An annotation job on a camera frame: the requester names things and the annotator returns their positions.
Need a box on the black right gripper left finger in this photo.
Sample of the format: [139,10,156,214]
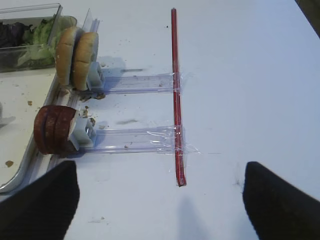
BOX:
[0,160,80,240]

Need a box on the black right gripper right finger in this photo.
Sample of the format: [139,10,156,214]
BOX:
[242,161,320,240]

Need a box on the green lettuce in container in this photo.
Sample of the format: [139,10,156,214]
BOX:
[17,14,61,69]

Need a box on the clear lettuce container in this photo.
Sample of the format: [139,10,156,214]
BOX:
[0,3,63,73]

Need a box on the purple lettuce in container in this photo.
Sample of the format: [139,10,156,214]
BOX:
[0,21,33,48]

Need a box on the white pusher right lower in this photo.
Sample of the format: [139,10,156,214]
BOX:
[67,116,97,151]

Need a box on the white pusher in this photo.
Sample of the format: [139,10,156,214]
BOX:
[67,116,97,151]
[86,62,105,90]

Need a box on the red straw rod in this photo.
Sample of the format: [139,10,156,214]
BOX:
[171,8,187,187]

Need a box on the metal tray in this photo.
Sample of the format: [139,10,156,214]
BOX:
[0,15,78,195]

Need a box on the clear right lower track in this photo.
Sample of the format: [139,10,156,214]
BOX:
[79,125,184,154]

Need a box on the clear track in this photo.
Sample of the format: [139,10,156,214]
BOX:
[97,73,181,94]
[79,125,184,154]

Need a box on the white pusher right upper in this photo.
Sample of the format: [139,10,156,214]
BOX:
[86,62,105,90]

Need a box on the clear right upper track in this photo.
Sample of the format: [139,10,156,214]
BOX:
[97,73,181,94]

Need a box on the sesame bun top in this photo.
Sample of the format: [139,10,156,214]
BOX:
[55,26,79,86]

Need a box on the bun half right rack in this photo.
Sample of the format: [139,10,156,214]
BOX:
[72,32,99,91]

